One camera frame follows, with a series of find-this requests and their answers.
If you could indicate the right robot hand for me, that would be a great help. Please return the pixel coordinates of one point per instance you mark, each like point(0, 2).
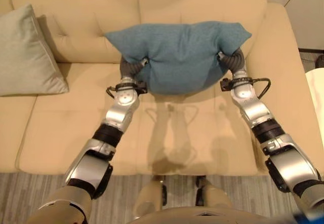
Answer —
point(234, 61)

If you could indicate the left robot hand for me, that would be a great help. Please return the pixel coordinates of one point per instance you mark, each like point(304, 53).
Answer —
point(129, 69)

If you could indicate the teal blue cushion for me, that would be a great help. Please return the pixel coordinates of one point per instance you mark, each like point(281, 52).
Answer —
point(177, 56)

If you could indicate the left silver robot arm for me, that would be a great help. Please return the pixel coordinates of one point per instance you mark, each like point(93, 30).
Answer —
point(101, 143)

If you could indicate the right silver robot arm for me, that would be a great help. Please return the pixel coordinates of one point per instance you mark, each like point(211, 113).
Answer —
point(276, 143)

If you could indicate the cream leather sofa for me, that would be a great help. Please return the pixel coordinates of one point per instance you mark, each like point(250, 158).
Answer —
point(76, 122)

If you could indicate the pale green cushion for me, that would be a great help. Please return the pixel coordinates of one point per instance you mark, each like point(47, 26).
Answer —
point(24, 56)

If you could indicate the left robot leg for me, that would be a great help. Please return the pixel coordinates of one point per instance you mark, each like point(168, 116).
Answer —
point(150, 193)

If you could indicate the robot leg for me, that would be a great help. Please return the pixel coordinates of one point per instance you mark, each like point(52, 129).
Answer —
point(150, 193)
point(212, 193)

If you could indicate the right robot leg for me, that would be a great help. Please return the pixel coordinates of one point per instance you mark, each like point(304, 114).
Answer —
point(212, 193)

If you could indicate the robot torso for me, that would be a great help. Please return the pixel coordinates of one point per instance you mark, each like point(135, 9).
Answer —
point(202, 216)

